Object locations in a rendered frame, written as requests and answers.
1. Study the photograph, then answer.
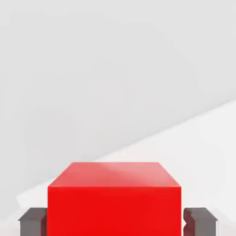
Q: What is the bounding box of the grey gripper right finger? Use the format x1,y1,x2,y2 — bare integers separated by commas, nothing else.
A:
182,206,220,236

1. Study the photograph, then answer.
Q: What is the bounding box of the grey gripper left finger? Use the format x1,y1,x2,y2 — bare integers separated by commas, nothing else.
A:
17,207,49,236

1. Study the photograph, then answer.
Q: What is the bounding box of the small red cube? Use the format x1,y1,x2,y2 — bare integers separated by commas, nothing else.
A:
47,161,182,236

